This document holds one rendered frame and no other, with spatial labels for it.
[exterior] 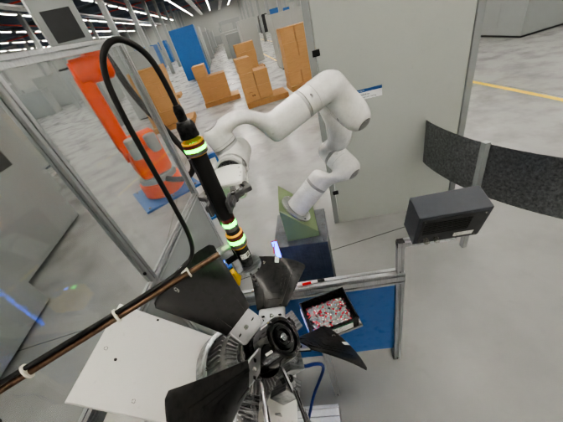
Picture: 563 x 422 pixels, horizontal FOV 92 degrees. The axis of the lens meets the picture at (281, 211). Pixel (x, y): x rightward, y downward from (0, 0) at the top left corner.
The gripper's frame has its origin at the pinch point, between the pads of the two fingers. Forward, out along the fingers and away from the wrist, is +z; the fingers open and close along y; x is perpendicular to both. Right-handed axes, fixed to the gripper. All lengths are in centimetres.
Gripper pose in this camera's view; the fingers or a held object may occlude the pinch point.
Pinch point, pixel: (220, 205)
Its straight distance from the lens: 62.9
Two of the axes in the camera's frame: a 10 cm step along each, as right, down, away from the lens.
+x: -2.3, -7.8, -5.8
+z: 0.0, 6.0, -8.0
